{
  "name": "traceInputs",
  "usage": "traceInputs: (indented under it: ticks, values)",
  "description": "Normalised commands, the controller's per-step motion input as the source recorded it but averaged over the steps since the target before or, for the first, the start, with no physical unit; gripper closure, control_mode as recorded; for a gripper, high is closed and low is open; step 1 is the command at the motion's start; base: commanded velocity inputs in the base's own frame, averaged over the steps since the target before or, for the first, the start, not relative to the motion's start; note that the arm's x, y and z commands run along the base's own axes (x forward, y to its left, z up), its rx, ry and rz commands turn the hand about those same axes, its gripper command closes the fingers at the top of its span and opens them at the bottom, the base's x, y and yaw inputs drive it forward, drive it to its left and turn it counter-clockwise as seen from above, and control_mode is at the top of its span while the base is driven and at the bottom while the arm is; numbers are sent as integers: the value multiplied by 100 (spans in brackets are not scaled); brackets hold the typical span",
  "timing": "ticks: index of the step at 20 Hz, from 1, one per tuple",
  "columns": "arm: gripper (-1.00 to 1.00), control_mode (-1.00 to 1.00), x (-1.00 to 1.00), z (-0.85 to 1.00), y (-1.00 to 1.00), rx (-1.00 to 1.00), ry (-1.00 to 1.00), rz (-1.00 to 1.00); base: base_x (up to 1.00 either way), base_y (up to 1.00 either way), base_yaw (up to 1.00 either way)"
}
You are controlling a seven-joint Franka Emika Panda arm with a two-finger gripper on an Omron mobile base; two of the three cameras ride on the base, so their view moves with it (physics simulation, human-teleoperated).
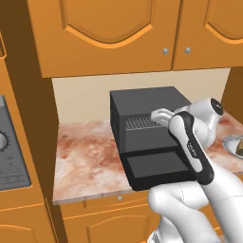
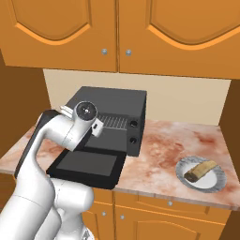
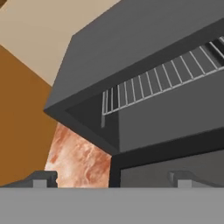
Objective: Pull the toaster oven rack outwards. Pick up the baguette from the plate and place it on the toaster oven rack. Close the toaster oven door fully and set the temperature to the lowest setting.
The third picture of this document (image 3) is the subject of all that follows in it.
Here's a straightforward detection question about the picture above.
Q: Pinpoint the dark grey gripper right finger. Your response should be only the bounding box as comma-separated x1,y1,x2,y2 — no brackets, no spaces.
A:
168,171,223,188

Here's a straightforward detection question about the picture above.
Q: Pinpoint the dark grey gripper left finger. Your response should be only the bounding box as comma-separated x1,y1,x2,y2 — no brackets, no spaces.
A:
2,171,59,188

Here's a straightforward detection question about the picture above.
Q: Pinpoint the dark grey toaster oven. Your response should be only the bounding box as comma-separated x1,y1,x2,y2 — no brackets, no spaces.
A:
43,0,224,156

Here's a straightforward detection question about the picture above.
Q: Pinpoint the silver wire oven rack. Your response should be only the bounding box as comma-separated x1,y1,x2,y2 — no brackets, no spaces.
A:
101,35,224,129

